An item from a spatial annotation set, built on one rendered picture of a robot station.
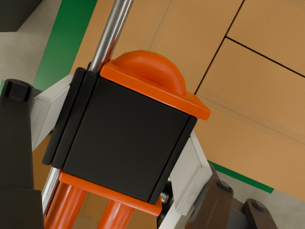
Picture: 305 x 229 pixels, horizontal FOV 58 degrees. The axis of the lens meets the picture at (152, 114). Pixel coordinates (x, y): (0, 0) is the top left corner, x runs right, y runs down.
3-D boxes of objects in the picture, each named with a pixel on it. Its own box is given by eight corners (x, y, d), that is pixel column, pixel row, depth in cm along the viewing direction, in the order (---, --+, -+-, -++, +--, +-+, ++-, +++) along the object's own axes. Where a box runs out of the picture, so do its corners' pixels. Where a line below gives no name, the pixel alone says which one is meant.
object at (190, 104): (155, 182, 24) (158, 218, 19) (74, 151, 23) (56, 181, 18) (197, 95, 22) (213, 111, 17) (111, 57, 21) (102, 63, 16)
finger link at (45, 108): (29, 156, 14) (14, 151, 13) (66, 113, 20) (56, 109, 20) (49, 103, 13) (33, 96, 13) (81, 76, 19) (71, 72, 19)
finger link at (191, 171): (201, 167, 14) (213, 172, 14) (184, 122, 21) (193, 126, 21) (174, 213, 15) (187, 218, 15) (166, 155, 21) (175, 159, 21)
